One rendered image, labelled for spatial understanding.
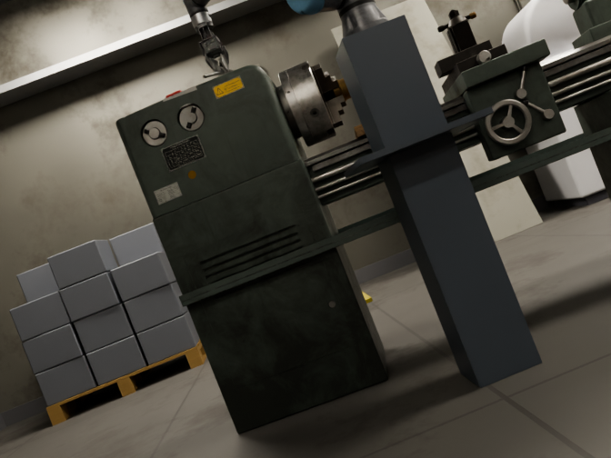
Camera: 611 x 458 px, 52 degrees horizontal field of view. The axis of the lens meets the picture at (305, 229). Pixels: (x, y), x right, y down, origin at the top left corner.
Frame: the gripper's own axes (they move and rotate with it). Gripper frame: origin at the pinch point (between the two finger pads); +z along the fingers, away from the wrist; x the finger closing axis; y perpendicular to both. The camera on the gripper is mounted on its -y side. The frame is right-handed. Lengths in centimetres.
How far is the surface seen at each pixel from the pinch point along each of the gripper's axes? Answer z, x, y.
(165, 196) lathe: 36, -35, 14
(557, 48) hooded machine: 12, 206, -243
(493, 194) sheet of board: 95, 124, -246
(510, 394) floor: 128, 49, 67
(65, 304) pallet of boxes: 54, -184, -168
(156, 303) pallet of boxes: 77, -128, -179
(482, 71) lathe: 38, 86, 18
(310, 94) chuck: 19.9, 28.2, 3.8
